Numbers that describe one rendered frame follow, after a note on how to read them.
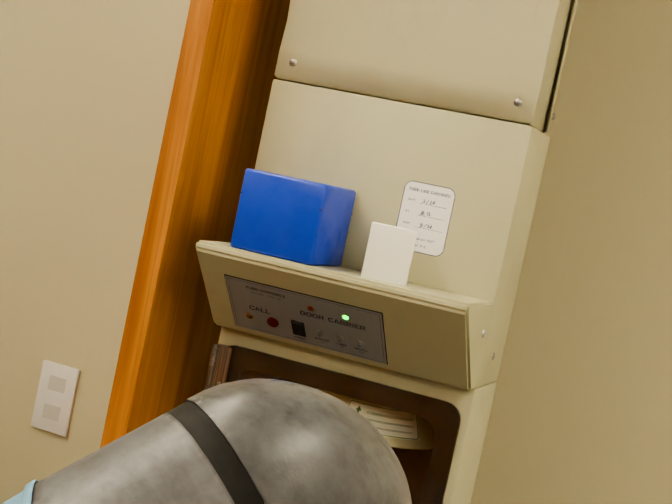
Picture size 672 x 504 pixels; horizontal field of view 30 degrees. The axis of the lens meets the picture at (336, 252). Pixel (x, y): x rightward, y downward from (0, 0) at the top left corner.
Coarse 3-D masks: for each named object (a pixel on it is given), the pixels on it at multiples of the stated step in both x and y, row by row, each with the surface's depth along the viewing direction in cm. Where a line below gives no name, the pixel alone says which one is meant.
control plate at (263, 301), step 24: (240, 288) 141; (264, 288) 140; (240, 312) 145; (264, 312) 143; (288, 312) 141; (312, 312) 139; (336, 312) 137; (360, 312) 136; (288, 336) 144; (312, 336) 142; (336, 336) 140; (360, 336) 139; (384, 336) 137; (384, 360) 140
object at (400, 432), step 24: (240, 360) 149; (264, 360) 148; (288, 360) 147; (312, 384) 146; (336, 384) 145; (360, 384) 144; (360, 408) 144; (384, 408) 143; (408, 408) 142; (432, 408) 141; (456, 408) 140; (384, 432) 142; (408, 432) 142; (432, 432) 141; (456, 432) 140; (408, 456) 141; (432, 456) 140; (408, 480) 141; (432, 480) 140
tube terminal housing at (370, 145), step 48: (288, 96) 149; (336, 96) 147; (288, 144) 149; (336, 144) 147; (384, 144) 144; (432, 144) 143; (480, 144) 141; (528, 144) 139; (384, 192) 144; (480, 192) 141; (528, 192) 144; (480, 240) 140; (480, 288) 140; (240, 336) 150; (384, 384) 144; (432, 384) 142; (480, 384) 142; (480, 432) 148
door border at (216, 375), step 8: (224, 352) 150; (216, 360) 150; (224, 360) 150; (208, 368) 150; (216, 368) 150; (224, 368) 150; (208, 376) 150; (216, 376) 150; (224, 376) 149; (208, 384) 150; (216, 384) 150
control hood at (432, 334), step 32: (224, 256) 139; (256, 256) 137; (224, 288) 143; (288, 288) 138; (320, 288) 136; (352, 288) 134; (384, 288) 132; (416, 288) 136; (224, 320) 147; (384, 320) 135; (416, 320) 133; (448, 320) 131; (480, 320) 135; (416, 352) 137; (448, 352) 135; (480, 352) 139; (448, 384) 139
